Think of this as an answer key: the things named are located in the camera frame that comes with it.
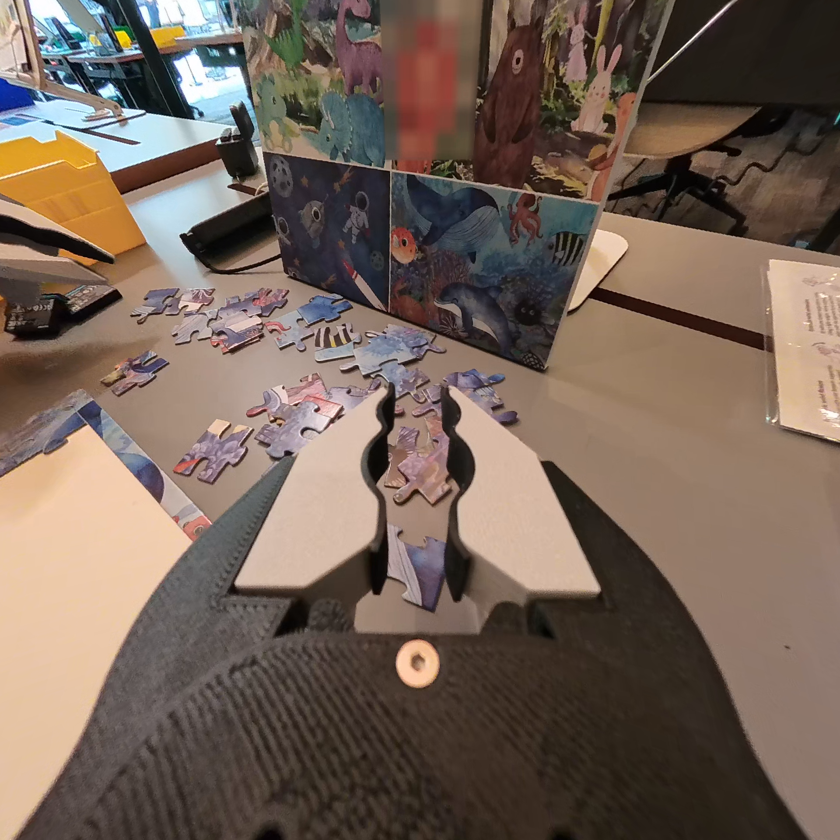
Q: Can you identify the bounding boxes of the wooden frame stand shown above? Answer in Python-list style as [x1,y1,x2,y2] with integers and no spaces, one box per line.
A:
[26,0,147,129]

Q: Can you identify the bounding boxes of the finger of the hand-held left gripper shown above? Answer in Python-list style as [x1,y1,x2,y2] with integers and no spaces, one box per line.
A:
[0,193,117,265]
[0,256,111,308]

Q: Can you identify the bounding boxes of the illustrated animal puzzle box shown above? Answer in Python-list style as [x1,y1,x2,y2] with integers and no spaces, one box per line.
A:
[243,0,673,373]

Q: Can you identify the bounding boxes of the white flat base plate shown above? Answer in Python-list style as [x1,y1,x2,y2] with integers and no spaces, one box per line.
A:
[566,230,630,312]

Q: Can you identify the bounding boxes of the beige office chair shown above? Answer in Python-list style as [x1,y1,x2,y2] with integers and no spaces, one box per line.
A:
[604,101,772,240]

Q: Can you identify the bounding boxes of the blue striped jigsaw piece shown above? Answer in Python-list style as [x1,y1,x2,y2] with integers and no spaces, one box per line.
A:
[387,524,454,613]

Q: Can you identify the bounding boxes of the instruction sheet in plastic sleeve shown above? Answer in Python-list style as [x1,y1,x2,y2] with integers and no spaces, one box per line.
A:
[761,259,840,447]

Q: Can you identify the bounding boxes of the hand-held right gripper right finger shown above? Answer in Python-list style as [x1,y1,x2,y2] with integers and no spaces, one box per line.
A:
[441,385,601,635]

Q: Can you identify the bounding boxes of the black braided cable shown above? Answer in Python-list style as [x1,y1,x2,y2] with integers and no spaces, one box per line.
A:
[190,246,290,275]

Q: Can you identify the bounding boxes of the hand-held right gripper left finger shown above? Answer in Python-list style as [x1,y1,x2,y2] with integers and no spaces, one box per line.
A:
[233,382,396,635]

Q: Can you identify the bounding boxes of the cream puzzle frame tray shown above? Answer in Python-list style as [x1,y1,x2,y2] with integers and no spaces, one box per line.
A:
[0,388,214,840]

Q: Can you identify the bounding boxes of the black battery charger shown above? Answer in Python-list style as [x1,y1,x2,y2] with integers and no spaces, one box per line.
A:
[217,101,260,178]

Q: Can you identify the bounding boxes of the black flat device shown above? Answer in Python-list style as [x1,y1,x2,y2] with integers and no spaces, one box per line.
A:
[180,193,273,253]

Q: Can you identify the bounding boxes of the yellow plastic bin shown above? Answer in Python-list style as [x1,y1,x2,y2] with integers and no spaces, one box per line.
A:
[0,129,147,266]

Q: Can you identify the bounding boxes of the pile of puzzle pieces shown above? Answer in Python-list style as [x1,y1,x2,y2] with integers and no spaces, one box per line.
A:
[100,286,519,506]

